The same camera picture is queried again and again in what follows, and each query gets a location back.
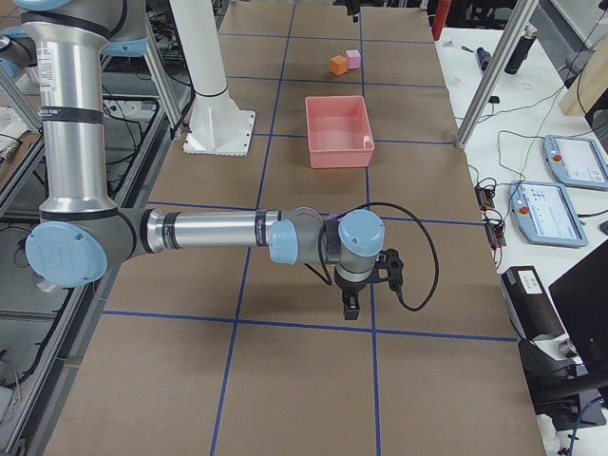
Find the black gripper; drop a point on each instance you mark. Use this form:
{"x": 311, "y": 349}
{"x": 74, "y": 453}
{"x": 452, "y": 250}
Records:
{"x": 351, "y": 288}

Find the orange foam block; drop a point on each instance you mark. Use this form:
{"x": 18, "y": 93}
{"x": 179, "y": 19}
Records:
{"x": 338, "y": 65}

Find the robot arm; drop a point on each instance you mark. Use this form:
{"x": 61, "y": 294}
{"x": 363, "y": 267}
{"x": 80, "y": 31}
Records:
{"x": 83, "y": 233}

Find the pink plastic bin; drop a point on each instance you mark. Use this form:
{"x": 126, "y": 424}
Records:
{"x": 339, "y": 132}

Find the small circuit board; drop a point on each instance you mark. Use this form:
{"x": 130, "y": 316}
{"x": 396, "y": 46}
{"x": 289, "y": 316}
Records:
{"x": 485, "y": 196}

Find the black box with label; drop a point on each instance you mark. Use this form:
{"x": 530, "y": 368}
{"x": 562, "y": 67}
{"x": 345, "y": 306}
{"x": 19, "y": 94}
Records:
{"x": 529, "y": 306}

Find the near teach pendant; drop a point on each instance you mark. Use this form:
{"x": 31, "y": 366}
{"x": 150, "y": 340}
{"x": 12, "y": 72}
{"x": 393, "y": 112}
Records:
{"x": 545, "y": 214}

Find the teach pendant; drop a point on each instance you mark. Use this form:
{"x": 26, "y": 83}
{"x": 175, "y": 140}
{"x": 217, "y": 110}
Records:
{"x": 545, "y": 214}
{"x": 576, "y": 162}

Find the black monitor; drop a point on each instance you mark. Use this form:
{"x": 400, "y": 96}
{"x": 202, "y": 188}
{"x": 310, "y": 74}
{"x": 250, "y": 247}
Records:
{"x": 580, "y": 297}

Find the pink foam block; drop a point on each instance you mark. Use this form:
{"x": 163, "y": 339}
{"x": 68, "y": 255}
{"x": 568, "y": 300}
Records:
{"x": 353, "y": 57}

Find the far teach pendant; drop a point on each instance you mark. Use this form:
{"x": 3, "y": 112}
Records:
{"x": 576, "y": 162}

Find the black water bottle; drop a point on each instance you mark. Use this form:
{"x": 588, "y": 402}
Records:
{"x": 521, "y": 50}

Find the red fire extinguisher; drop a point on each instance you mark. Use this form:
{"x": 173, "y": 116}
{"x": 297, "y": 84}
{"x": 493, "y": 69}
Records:
{"x": 440, "y": 17}

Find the wooden board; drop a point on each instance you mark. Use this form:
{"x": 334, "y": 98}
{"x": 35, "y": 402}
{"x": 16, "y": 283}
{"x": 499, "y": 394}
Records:
{"x": 589, "y": 85}

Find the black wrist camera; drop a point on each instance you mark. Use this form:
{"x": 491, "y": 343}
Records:
{"x": 388, "y": 267}

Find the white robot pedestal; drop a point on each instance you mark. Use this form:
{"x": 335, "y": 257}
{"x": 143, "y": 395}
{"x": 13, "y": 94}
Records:
{"x": 217, "y": 125}

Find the aluminium frame post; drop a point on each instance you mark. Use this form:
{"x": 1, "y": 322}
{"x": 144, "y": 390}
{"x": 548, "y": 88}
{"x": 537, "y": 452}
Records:
{"x": 511, "y": 34}

